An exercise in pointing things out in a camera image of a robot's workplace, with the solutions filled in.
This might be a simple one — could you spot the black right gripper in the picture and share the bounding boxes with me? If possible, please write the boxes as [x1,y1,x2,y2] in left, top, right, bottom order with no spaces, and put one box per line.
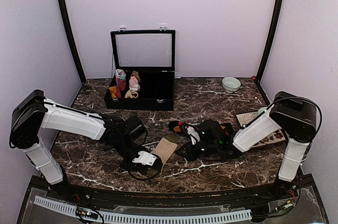
[176,141,220,162]

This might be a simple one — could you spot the striped beige maroon sock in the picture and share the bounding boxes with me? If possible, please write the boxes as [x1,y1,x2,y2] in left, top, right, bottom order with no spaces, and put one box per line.
[151,135,178,171]

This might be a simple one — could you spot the black argyle orange red sock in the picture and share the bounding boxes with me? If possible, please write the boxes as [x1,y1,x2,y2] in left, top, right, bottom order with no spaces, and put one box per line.
[168,119,234,137]

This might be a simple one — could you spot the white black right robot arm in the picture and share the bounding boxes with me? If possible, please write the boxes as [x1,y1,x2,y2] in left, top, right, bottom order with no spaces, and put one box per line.
[168,91,323,200]

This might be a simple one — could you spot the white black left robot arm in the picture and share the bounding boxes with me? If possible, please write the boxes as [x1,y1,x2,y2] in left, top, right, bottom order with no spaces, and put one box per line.
[9,89,156,201]

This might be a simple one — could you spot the square floral plate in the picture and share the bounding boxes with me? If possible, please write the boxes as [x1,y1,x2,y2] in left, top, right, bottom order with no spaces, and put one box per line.
[236,111,286,148]

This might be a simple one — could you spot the beige rolled sock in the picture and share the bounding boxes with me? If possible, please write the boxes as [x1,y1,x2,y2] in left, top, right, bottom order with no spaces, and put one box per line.
[125,89,139,99]

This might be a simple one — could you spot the pale green bowl on plate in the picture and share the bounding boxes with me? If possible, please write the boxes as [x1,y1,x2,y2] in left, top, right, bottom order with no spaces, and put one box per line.
[257,107,267,116]

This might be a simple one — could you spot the pale green bowl at back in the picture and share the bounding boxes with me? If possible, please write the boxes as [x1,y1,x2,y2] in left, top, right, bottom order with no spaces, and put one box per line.
[222,77,241,93]

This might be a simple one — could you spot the orange rolled sock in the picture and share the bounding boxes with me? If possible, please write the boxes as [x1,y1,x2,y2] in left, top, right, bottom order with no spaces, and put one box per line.
[108,86,118,98]

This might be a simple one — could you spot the pink white rolled sock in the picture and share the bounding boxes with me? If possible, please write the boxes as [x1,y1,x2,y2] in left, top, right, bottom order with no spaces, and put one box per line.
[129,76,140,91]

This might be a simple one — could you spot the magenta rolled sock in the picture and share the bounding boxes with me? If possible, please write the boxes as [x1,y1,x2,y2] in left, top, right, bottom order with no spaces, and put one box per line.
[116,79,126,98]

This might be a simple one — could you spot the multicolour rolled sock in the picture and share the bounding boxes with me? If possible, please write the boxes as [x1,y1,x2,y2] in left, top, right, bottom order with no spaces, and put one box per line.
[115,69,126,81]

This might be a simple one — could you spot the brown rolled sock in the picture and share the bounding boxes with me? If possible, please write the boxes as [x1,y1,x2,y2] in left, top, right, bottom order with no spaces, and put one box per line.
[132,71,141,82]

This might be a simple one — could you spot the small circuit board left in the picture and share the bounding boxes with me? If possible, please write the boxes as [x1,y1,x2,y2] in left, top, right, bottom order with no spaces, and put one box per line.
[75,207,99,221]

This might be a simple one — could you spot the small circuit board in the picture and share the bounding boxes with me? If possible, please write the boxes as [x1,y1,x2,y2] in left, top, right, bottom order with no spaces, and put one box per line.
[75,207,99,221]
[276,200,295,211]

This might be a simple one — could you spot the small circuit board right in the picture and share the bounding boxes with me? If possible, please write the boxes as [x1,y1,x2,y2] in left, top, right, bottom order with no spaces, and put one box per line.
[276,200,295,211]

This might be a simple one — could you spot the black box with glass lid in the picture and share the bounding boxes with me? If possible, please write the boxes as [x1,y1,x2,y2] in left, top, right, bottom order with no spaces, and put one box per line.
[104,30,176,111]

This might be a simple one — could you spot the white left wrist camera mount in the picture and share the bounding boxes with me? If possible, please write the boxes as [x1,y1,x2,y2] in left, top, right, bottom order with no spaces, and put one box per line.
[132,151,157,166]

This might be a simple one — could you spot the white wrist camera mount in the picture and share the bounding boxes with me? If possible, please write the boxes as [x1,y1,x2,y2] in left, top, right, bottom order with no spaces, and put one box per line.
[132,151,157,166]
[186,126,200,145]

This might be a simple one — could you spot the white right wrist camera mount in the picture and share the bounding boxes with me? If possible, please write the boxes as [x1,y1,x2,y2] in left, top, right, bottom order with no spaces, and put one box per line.
[186,126,200,145]

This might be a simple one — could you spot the white slotted cable duct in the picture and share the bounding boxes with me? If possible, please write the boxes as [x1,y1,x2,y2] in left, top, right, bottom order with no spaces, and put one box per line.
[33,196,252,224]

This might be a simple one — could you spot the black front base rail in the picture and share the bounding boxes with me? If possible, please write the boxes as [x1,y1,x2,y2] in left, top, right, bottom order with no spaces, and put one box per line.
[31,176,299,209]

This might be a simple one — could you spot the black right frame post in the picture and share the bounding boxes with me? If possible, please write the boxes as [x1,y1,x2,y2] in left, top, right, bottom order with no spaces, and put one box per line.
[255,0,283,84]

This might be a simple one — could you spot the black frame post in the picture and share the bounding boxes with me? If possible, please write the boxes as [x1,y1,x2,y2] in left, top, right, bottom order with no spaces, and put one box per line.
[58,0,87,84]
[255,0,283,84]

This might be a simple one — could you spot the black left frame post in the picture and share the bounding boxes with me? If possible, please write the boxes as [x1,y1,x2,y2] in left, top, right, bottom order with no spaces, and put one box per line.
[58,0,87,84]

